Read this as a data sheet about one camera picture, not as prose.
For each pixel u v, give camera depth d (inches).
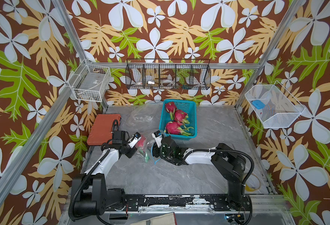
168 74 38.5
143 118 39.0
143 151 34.5
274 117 32.1
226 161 19.4
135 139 31.3
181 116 39.9
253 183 32.1
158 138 30.3
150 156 31.2
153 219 27.3
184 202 29.5
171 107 41.1
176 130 36.8
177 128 36.7
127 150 30.9
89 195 16.3
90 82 33.6
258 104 34.1
